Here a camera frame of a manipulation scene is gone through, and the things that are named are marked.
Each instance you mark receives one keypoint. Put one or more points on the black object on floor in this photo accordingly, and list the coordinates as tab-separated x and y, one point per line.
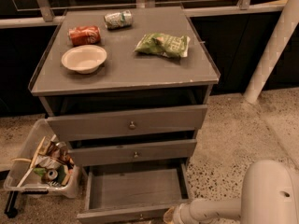
11	211

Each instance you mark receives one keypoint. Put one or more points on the white diagonal pole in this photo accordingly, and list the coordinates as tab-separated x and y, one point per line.
287	22

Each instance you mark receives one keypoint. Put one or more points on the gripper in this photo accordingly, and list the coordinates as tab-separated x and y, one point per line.
179	215

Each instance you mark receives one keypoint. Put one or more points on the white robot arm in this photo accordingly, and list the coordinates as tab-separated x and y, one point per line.
270	195

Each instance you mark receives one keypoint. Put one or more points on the green chip bag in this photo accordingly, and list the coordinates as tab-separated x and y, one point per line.
164	45

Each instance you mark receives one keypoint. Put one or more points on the white paper bowl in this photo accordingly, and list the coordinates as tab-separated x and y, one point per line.
84	59

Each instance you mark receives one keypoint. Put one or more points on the grey wooden drawer cabinet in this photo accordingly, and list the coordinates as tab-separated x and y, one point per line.
127	80

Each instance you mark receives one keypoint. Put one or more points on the white green soda can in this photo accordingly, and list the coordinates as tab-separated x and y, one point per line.
117	20

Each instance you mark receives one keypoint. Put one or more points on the red soda can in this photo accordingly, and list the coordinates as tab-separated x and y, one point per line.
84	35

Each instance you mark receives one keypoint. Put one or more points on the grey top drawer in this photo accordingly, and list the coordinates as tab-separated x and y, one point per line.
128	123

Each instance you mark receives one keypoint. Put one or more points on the grey middle drawer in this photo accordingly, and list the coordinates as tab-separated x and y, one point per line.
154	151

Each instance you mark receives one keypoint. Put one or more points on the grey bottom drawer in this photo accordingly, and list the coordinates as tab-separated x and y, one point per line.
134	191

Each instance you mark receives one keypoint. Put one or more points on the clear plastic trash bin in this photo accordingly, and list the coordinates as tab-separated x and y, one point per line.
22	179

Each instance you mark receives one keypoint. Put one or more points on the wooden stick in bin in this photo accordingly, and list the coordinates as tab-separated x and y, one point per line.
33	161

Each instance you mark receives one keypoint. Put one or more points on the grey drawer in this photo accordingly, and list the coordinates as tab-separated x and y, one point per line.
134	191
128	123
154	151

